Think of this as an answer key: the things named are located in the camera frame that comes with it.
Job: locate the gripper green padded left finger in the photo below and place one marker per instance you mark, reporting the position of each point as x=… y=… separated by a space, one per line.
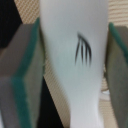
x=21 y=71

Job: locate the gripper green padded right finger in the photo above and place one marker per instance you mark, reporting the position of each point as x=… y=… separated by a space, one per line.
x=117 y=72

